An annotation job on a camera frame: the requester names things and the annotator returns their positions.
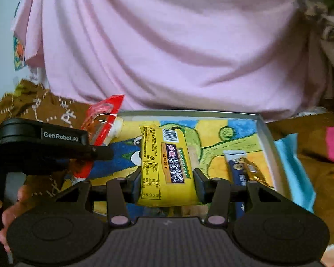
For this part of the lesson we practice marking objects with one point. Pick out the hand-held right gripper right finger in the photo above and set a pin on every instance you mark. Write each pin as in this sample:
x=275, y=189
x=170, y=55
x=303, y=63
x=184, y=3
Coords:
x=201, y=186

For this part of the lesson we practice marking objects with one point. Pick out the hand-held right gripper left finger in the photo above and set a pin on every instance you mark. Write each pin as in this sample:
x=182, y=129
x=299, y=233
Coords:
x=135, y=187

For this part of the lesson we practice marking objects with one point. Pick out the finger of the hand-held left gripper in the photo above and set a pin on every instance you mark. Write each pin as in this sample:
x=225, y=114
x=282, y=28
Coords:
x=100, y=154

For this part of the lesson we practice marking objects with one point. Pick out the blue stick snack packet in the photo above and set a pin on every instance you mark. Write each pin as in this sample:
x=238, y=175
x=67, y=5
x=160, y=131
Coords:
x=235, y=169

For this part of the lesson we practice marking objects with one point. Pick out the yellow-backed cracker packet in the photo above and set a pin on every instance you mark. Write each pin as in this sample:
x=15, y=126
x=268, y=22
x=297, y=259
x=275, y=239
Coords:
x=167, y=158

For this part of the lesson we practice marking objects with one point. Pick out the pink sausage packet red top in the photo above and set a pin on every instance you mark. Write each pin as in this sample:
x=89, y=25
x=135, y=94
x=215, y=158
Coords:
x=105, y=111

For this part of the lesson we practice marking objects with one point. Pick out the gold foil snack packet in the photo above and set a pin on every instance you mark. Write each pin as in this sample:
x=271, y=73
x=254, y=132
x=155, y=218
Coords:
x=253, y=171

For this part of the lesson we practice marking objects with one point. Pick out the grey shallow tray box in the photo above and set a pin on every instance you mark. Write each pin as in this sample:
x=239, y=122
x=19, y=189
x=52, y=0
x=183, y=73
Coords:
x=268, y=144

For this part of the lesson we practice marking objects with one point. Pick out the person's left hand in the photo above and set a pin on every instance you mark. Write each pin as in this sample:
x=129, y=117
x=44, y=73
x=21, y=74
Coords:
x=12, y=212

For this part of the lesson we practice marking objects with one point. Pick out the brown patterned blanket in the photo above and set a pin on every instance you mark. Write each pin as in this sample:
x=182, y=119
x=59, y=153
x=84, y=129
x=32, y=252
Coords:
x=44, y=111

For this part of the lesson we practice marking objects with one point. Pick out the colourful cartoon blanket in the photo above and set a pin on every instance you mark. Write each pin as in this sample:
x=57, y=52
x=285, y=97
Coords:
x=317, y=161

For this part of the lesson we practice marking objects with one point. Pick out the pink bed sheet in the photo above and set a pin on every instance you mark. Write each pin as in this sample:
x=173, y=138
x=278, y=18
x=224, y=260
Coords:
x=161, y=47

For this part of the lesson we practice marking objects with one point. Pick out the plastic bag of clothes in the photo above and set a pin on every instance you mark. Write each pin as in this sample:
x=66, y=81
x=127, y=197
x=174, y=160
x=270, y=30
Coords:
x=323, y=19

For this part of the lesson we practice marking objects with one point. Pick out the wall poster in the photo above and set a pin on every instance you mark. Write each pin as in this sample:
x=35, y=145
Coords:
x=19, y=50

